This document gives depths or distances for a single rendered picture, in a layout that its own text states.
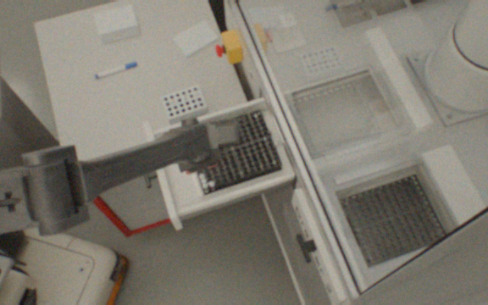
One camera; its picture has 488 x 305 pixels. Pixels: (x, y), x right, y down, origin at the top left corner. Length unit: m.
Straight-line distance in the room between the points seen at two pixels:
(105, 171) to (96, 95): 0.91
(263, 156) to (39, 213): 0.76
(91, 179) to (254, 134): 0.73
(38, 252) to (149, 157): 1.26
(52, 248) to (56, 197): 1.35
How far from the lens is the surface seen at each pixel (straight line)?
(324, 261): 1.23
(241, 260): 2.16
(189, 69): 1.63
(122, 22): 1.71
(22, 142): 2.01
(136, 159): 0.80
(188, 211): 1.29
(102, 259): 1.96
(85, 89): 1.67
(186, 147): 0.93
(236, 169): 1.31
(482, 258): 0.57
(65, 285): 1.98
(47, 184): 0.68
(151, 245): 2.22
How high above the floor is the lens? 2.12
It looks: 66 degrees down
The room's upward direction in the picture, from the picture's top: 1 degrees counter-clockwise
